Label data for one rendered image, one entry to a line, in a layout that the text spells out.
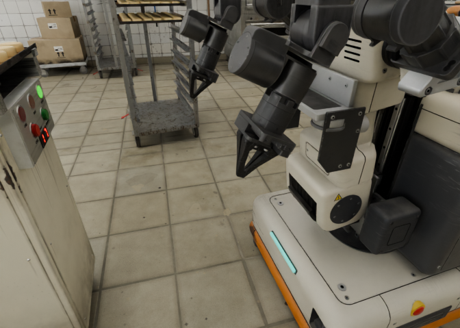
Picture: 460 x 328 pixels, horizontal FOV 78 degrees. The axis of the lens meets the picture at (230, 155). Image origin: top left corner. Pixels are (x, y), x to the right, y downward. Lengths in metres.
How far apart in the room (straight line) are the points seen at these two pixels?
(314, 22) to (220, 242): 1.16
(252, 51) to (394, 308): 0.84
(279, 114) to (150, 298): 1.00
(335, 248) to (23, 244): 0.90
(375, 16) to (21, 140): 0.70
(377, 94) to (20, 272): 0.97
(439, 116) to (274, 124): 0.56
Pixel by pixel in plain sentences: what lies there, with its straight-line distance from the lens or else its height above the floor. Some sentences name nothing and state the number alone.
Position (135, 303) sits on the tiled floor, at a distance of 1.28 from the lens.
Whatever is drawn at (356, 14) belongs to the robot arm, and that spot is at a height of 1.01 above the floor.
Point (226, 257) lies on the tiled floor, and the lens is 1.36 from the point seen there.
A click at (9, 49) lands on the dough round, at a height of 0.92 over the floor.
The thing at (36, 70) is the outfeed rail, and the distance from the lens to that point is 0.94.
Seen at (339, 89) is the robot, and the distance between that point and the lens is 0.71.
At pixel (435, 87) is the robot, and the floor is 0.89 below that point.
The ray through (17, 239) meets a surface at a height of 0.55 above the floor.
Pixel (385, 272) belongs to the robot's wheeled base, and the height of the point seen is 0.28.
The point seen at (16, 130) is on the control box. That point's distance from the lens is 0.73.
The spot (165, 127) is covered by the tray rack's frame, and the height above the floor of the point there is 0.15.
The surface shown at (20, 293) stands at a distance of 0.97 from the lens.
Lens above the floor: 1.05
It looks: 31 degrees down
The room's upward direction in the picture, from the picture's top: straight up
